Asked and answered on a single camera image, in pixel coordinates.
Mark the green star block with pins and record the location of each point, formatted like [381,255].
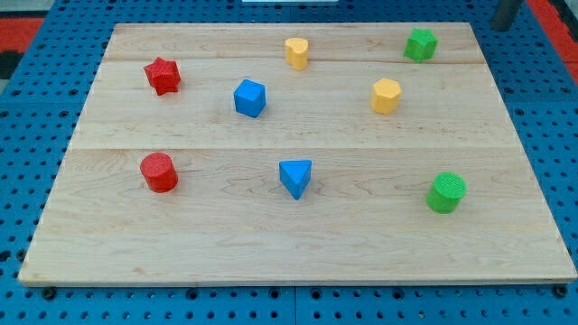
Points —
[420,45]

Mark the blue triangle block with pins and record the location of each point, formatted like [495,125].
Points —
[295,176]

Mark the yellow hexagon block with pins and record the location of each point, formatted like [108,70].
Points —
[385,96]

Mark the light wooden board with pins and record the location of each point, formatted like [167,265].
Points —
[362,219]

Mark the yellow heart block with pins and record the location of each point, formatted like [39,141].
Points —
[296,53]

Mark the red cylinder block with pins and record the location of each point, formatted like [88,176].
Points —
[159,172]

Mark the green cylinder block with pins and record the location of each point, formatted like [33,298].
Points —
[446,192]

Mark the blue cube block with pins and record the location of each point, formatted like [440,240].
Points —
[250,98]

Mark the red star block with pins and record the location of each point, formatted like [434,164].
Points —
[163,76]

